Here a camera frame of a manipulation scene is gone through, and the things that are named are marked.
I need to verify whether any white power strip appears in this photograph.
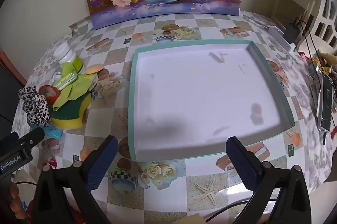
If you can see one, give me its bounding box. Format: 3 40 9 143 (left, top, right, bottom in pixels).
269 26 297 52

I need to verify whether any white bottle green label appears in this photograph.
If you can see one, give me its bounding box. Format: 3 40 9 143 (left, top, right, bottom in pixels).
54 43 86 77

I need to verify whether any teal picture book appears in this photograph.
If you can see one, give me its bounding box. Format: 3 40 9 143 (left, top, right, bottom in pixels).
128 39 295 162

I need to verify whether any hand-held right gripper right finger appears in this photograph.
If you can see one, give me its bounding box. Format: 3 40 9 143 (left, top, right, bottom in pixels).
226 136 316 224

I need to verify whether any red tape roll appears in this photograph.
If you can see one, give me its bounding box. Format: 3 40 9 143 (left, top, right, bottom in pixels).
39 85 62 104

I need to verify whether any small potato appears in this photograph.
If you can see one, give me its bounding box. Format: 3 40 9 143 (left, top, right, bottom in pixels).
86 64 104 75

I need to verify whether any small green pack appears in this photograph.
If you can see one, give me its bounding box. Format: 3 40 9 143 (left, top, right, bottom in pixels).
53 72 78 90

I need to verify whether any checked printed table cover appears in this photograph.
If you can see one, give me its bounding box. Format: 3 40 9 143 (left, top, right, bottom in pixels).
12 11 332 224

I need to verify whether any pile of colourful small things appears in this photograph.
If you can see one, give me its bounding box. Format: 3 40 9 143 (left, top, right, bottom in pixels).
299 49 337 77

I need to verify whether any person's left hand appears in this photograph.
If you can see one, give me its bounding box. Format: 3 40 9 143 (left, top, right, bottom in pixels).
9 183 27 220

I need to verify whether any brown board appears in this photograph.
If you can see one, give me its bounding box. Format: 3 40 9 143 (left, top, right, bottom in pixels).
0 51 17 75

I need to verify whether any teal plastic case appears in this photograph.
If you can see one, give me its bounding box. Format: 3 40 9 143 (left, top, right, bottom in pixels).
28 122 65 139

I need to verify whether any black power adapter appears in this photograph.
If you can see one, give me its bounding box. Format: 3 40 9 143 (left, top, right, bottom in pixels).
283 24 301 43

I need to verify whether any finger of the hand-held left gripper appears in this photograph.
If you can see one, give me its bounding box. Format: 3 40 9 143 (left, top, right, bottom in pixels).
18 127 45 148

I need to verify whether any black phone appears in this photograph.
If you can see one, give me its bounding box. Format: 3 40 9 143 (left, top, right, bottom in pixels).
317 72 334 132

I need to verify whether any white lattice shelf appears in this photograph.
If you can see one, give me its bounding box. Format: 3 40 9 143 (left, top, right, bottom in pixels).
311 0 337 51

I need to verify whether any dark cabinet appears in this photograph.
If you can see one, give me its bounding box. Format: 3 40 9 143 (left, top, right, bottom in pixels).
0 61 27 140

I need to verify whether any leopard print scrunchie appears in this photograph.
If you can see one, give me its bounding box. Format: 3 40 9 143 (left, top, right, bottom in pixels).
18 86 52 127

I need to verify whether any lime green cloth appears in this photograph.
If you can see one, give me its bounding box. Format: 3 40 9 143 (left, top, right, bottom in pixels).
53 62 98 112

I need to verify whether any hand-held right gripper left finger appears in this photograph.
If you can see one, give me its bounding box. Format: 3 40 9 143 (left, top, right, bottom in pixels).
31 135 119 224

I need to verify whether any black cable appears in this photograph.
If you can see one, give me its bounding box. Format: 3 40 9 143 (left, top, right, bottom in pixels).
293 18 320 61
205 199 264 222

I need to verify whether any yellow green scrub sponge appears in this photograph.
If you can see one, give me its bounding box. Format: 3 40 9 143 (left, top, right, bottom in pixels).
51 91 92 130

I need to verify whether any grey floral tablecloth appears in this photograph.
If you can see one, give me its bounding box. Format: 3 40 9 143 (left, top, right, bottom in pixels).
12 11 333 188

